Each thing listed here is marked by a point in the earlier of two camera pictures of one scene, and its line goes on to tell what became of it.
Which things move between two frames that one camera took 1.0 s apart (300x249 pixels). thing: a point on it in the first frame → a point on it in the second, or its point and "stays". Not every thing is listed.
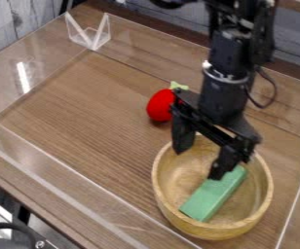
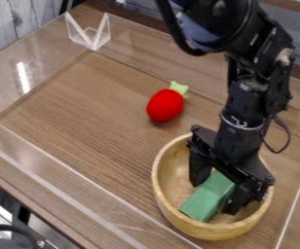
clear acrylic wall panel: (126, 220) stays
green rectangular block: (209, 196) stays
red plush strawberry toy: (159, 102) stays
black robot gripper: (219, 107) → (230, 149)
